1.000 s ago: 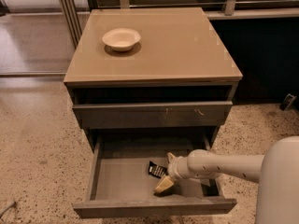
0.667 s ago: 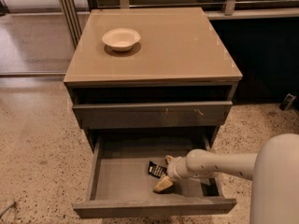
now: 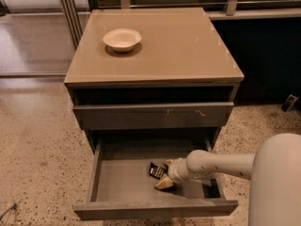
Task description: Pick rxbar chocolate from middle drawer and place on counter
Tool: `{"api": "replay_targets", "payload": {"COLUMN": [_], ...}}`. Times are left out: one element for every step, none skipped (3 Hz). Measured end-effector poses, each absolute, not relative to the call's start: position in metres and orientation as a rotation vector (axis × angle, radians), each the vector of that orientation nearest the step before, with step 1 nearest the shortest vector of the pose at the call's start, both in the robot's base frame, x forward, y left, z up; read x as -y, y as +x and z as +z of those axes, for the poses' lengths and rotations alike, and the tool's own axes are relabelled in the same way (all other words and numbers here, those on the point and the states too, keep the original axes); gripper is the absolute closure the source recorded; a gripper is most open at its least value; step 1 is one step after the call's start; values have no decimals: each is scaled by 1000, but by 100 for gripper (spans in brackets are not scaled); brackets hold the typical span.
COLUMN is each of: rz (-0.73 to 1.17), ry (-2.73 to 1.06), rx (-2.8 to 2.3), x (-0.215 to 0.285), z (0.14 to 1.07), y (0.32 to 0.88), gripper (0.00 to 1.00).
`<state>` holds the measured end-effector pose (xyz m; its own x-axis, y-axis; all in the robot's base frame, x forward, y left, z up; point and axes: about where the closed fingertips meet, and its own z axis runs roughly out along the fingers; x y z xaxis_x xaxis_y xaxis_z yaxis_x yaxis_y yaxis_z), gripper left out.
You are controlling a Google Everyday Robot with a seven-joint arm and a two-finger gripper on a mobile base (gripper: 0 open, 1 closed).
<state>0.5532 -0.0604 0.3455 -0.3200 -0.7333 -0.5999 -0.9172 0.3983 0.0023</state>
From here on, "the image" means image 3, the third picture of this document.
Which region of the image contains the metal shelf frame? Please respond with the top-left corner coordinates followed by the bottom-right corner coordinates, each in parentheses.
top-left (85, 0), bottom-right (301, 21)

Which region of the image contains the open middle drawer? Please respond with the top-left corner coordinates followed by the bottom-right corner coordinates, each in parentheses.
top-left (73, 138), bottom-right (238, 220)

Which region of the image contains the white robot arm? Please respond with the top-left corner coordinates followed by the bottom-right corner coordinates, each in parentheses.
top-left (155, 133), bottom-right (301, 226)

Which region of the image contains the white bowl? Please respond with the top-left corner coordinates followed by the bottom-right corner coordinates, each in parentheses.
top-left (103, 28), bottom-right (142, 53)

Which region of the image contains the grey cable on floor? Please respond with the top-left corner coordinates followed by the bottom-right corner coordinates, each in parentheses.
top-left (0, 202), bottom-right (17, 220)

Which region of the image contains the aluminium door frame post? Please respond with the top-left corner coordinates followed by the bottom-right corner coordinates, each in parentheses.
top-left (59, 0), bottom-right (83, 49)

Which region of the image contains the grey drawer cabinet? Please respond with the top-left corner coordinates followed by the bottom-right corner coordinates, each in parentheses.
top-left (65, 8), bottom-right (244, 149)

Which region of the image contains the small dark floor device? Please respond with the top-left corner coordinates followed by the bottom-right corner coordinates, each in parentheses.
top-left (281, 94), bottom-right (299, 112)

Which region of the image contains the closed upper drawer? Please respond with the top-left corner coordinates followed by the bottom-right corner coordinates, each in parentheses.
top-left (73, 102), bottom-right (234, 130)

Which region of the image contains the black rxbar chocolate wrapper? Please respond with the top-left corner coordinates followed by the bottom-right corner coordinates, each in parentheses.
top-left (149, 163), bottom-right (167, 180)

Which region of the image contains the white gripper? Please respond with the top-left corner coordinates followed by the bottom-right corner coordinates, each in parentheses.
top-left (154, 158), bottom-right (192, 190)

